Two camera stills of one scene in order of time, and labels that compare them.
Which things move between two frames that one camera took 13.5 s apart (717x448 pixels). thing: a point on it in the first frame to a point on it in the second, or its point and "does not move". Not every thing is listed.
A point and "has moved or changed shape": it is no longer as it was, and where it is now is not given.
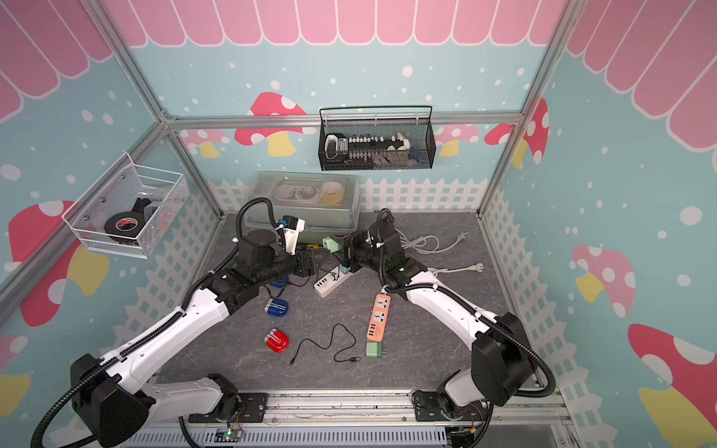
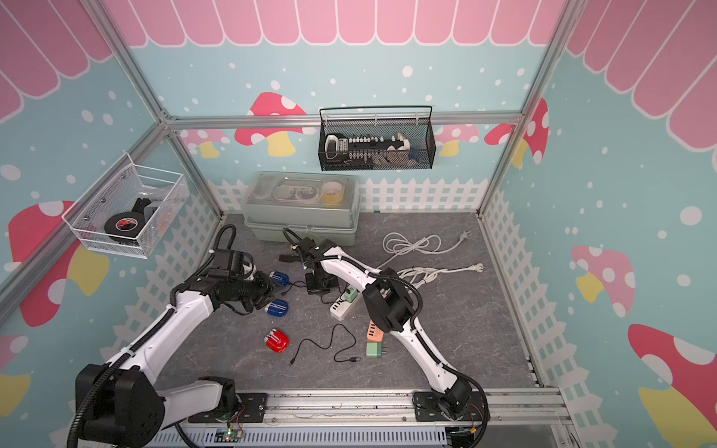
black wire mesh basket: (376, 137) does not move
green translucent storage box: (324, 203) does not move
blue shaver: (280, 284) does not move
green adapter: (330, 245) has moved or changed shape
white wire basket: (129, 208) does not move
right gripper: (351, 242) to (311, 290)
